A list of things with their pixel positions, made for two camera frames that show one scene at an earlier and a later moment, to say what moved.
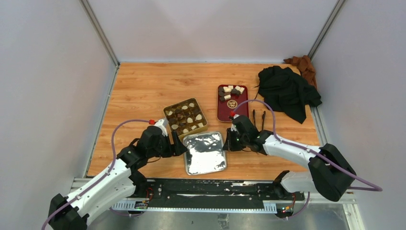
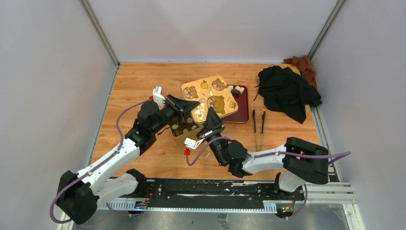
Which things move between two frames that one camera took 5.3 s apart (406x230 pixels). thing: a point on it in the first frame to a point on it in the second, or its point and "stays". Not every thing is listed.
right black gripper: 229,145 to 213,126
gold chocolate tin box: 185,117 stays
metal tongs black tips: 263,118 stays
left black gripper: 177,148 to 178,106
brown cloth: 304,65 stays
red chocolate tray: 225,107 stays
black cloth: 283,90 stays
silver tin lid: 205,154 to 215,92
